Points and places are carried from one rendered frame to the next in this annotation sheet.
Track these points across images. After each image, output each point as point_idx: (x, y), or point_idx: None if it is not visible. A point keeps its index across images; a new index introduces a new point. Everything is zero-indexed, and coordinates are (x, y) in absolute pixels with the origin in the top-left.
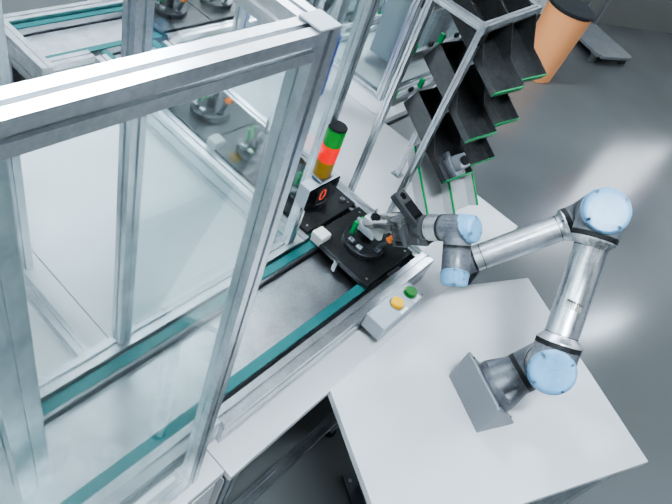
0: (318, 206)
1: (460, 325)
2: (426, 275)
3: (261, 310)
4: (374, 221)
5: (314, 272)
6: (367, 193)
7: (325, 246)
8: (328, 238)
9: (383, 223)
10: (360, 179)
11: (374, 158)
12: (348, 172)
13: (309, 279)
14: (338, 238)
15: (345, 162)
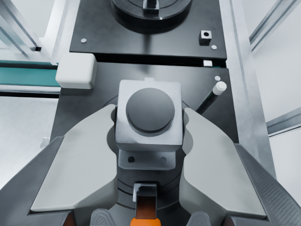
0: (139, 21)
1: None
2: None
3: None
4: (97, 127)
5: (34, 127)
6: (291, 68)
7: (62, 97)
8: (82, 86)
9: (21, 202)
10: (299, 45)
11: None
12: (288, 28)
13: (10, 132)
14: (108, 99)
15: (297, 15)
